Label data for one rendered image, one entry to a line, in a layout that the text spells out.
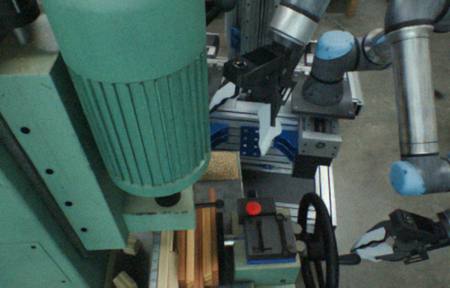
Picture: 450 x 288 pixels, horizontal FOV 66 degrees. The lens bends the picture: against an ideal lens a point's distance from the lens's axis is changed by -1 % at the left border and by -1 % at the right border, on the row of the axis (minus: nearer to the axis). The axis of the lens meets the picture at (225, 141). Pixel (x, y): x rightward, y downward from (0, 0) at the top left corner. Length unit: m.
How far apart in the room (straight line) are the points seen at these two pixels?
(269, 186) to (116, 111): 1.41
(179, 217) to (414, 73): 0.56
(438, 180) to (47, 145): 0.73
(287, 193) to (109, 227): 1.22
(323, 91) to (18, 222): 1.00
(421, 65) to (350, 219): 1.31
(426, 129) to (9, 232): 0.79
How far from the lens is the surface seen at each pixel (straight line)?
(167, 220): 0.71
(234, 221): 0.79
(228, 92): 0.67
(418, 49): 0.85
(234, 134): 1.42
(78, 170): 0.55
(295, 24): 0.61
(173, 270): 0.77
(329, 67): 1.23
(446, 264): 2.10
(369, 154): 2.36
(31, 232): 0.64
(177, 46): 0.39
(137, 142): 0.46
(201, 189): 0.92
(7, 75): 0.45
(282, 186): 1.79
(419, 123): 0.83
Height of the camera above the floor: 1.65
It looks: 47 degrees down
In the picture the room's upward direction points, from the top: straight up
